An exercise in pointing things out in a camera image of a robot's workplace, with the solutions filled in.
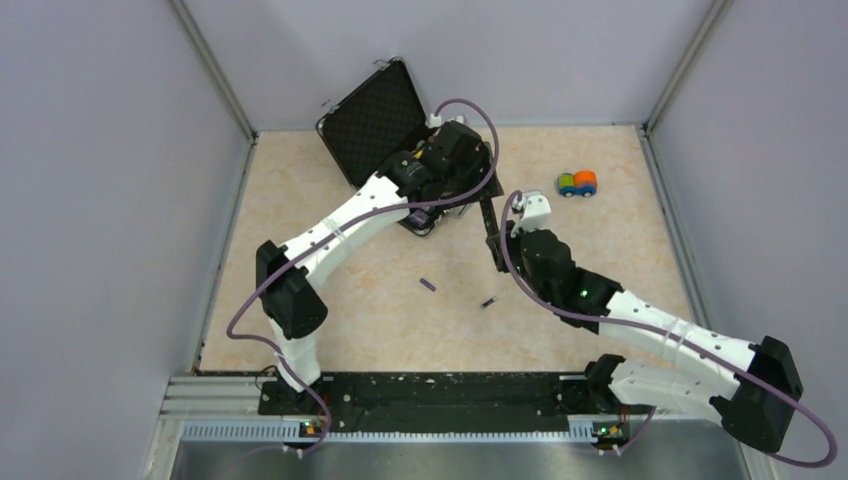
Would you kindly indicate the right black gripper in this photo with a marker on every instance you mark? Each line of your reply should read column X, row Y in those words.
column 496, row 243

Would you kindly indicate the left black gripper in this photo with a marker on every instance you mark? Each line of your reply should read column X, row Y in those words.
column 485, row 156

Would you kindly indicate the black battery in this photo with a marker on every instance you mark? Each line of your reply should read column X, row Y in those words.
column 488, row 303

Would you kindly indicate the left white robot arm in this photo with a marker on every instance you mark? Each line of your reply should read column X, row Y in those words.
column 289, row 275

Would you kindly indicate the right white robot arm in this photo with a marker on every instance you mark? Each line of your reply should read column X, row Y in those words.
column 750, row 389

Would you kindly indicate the open black chip case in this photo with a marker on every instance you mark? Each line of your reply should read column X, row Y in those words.
column 380, row 117

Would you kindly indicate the colourful toy car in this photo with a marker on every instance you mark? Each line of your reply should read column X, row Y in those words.
column 581, row 183

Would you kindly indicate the purple battery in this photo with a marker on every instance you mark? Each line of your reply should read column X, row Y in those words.
column 428, row 285

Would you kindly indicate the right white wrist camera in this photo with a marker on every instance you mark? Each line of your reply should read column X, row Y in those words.
column 533, row 209

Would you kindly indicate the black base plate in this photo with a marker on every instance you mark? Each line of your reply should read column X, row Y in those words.
column 441, row 403

